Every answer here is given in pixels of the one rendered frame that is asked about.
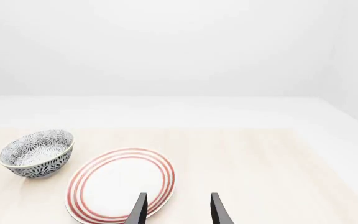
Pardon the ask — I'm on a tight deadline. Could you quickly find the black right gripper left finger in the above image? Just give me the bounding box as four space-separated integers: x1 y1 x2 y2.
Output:
123 192 148 224

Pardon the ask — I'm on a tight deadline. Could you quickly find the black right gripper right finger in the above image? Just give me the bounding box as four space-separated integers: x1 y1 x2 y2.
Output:
210 192 237 224

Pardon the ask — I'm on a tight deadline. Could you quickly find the white plate with red rings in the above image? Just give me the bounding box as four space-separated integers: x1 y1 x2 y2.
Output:
65 147 177 224

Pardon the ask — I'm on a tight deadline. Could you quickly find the blue patterned bowl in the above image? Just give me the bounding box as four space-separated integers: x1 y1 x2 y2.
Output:
0 129 75 180

